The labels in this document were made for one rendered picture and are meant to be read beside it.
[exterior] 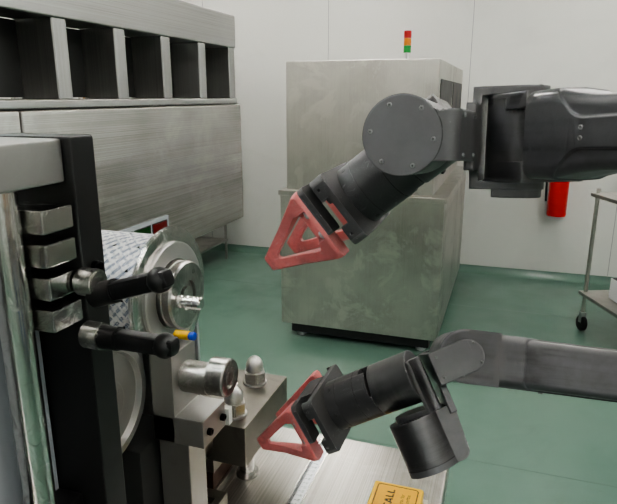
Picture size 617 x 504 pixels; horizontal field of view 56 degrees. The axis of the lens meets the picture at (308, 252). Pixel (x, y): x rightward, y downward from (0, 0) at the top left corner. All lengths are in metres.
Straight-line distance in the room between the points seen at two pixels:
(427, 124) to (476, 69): 4.63
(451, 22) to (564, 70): 0.94
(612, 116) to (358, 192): 0.21
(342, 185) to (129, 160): 0.70
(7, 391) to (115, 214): 0.79
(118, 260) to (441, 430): 0.38
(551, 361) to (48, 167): 0.53
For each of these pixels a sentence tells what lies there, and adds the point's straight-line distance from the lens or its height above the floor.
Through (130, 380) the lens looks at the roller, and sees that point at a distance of 0.63.
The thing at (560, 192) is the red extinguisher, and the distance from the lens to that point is 4.93.
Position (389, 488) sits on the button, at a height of 0.92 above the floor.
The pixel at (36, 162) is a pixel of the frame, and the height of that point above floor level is 1.43.
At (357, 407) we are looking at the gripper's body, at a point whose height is 1.13.
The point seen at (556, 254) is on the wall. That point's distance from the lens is 5.20.
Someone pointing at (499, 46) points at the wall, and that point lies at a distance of 5.05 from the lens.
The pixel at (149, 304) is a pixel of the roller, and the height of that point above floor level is 1.25.
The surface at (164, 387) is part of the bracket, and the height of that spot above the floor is 1.17.
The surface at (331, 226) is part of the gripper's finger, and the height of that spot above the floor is 1.35.
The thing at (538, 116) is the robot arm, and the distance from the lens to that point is 0.45.
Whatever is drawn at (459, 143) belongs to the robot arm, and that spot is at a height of 1.43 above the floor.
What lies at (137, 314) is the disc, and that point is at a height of 1.25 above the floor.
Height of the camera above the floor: 1.46
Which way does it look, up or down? 15 degrees down
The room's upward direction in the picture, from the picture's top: straight up
